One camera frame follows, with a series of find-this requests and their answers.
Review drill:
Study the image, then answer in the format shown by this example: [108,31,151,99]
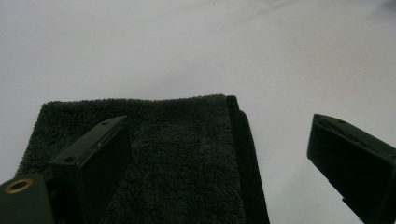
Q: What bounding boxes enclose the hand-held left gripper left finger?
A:
[50,115,132,224]

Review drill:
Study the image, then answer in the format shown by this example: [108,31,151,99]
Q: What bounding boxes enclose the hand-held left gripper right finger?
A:
[305,113,396,224]

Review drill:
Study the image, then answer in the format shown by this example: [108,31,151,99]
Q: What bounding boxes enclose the dark grey towel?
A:
[14,93,271,224]

